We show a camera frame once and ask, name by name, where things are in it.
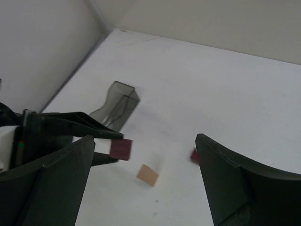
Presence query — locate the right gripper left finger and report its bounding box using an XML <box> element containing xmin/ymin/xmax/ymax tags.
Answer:
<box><xmin>0</xmin><ymin>136</ymin><xmax>95</xmax><ymax>226</ymax></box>

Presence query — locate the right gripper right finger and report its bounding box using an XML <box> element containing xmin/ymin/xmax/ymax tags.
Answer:
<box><xmin>196</xmin><ymin>134</ymin><xmax>301</xmax><ymax>226</ymax></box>

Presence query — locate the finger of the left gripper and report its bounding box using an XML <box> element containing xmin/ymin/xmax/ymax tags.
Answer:
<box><xmin>25</xmin><ymin>112</ymin><xmax>124</xmax><ymax>139</ymax></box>
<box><xmin>91</xmin><ymin>152</ymin><xmax>119</xmax><ymax>167</ymax></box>

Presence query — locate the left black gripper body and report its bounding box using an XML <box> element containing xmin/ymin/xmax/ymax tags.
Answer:
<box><xmin>0</xmin><ymin>103</ymin><xmax>73</xmax><ymax>171</ymax></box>

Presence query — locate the dark red cube block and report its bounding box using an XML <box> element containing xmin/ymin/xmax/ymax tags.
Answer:
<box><xmin>109</xmin><ymin>139</ymin><xmax>133</xmax><ymax>161</ymax></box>

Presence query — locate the natural long wood block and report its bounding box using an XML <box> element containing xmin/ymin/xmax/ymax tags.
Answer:
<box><xmin>136</xmin><ymin>164</ymin><xmax>159</xmax><ymax>187</ymax></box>

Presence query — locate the dark red triangular block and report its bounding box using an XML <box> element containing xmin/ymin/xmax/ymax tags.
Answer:
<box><xmin>190</xmin><ymin>148</ymin><xmax>199</xmax><ymax>165</ymax></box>

